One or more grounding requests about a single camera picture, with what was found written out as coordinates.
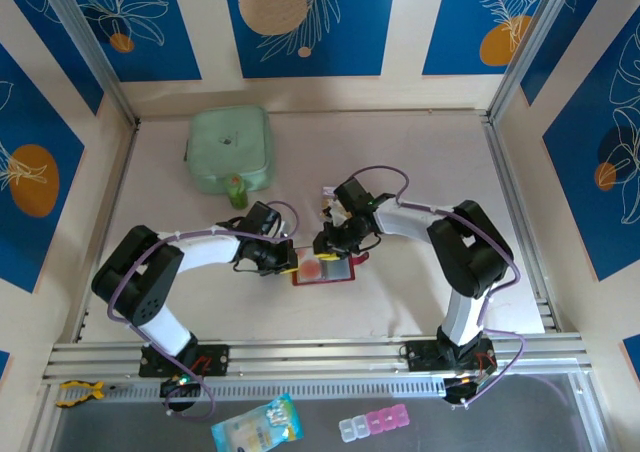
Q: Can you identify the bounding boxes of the small green bottle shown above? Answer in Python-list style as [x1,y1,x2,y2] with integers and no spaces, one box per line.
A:
[223,172,250,209]

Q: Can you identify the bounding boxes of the aluminium mounting rail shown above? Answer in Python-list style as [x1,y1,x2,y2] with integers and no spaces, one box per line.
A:
[42,332,594,386]

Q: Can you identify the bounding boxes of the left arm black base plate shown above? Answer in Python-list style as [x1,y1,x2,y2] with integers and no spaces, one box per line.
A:
[138,344,232,379]

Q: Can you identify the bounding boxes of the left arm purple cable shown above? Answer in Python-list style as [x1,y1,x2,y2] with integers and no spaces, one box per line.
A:
[105,199,301,422]

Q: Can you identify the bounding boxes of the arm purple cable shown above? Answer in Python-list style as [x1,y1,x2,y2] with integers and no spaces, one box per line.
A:
[105,199,301,422]
[348,165,530,409]

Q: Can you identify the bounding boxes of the pink white pill organizer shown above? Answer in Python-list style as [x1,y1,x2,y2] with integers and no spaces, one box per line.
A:
[338,403,411,444]

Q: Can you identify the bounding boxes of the aluminium frame post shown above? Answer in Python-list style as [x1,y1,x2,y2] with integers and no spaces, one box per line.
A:
[487,0,586,121]
[37,0,139,126]

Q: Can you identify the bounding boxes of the blue snack packet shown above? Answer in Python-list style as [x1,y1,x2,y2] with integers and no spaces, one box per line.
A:
[210,392,305,452]

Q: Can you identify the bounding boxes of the grey slotted cable duct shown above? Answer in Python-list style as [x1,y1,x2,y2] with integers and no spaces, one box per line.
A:
[107,374,446,401]

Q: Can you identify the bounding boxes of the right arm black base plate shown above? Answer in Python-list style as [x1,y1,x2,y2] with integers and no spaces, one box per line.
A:
[405,339,497,373]

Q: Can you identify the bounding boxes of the red-framed clear bag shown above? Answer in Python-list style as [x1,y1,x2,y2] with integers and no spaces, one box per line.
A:
[291,245,371,287]

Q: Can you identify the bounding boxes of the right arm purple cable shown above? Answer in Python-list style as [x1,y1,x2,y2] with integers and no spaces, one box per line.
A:
[348,165,530,409]

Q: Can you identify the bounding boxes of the mint green zip pouch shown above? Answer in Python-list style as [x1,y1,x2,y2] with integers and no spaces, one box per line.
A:
[180,104,275,196]

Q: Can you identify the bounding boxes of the yellow black pliers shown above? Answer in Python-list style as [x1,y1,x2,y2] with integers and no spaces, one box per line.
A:
[55,379,120,408]

